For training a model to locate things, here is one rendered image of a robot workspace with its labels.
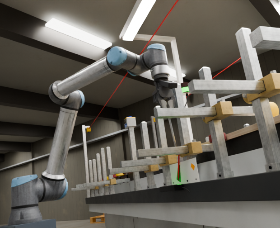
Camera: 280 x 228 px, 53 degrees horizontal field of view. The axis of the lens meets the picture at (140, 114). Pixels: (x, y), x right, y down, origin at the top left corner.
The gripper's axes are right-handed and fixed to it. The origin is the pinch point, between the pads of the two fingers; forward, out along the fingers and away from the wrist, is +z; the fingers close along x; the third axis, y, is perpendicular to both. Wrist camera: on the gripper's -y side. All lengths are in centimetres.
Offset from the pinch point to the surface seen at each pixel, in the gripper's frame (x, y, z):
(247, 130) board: -26.8, -17.8, 12.5
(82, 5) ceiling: -12, 234, -234
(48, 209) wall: 15, 1114, 55
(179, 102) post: -6.8, 0.8, -6.4
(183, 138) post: -6.1, 0.8, 11.1
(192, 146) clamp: -5.6, -6.5, 16.2
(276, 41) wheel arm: 15, -78, 8
